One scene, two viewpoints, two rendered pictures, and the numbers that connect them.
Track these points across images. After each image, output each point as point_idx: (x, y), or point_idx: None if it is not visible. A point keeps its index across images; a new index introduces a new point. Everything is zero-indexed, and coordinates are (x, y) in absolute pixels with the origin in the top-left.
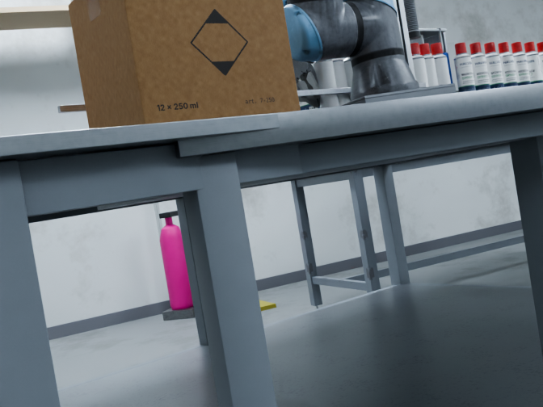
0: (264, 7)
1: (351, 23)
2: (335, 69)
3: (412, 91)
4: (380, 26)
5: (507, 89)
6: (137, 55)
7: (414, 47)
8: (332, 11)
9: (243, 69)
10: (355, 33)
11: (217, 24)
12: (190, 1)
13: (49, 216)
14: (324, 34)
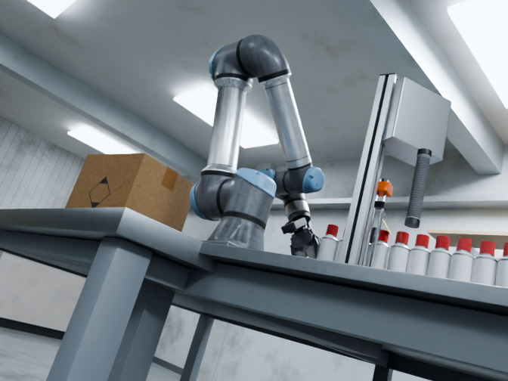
0: (126, 175)
1: (213, 190)
2: (337, 248)
3: None
4: (230, 193)
5: (36, 209)
6: (70, 196)
7: (459, 242)
8: (204, 183)
9: (100, 207)
10: (214, 199)
11: (103, 184)
12: (99, 172)
13: (282, 335)
14: (197, 198)
